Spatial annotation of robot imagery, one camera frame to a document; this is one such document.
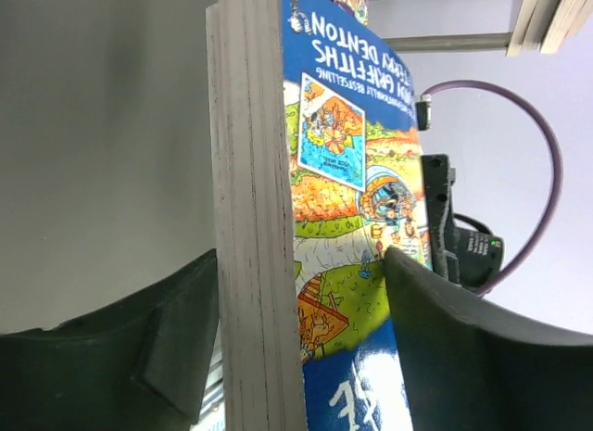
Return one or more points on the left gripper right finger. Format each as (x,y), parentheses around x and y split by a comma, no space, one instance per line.
(469,364)

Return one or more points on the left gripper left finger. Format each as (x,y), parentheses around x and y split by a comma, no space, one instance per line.
(140,363)

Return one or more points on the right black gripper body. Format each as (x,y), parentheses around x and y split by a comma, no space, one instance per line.
(464,251)

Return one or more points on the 91-storey treehouse blue book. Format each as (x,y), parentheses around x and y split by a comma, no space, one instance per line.
(317,173)

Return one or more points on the white two-tier wooden shelf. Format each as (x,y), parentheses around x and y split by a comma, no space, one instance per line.
(463,26)

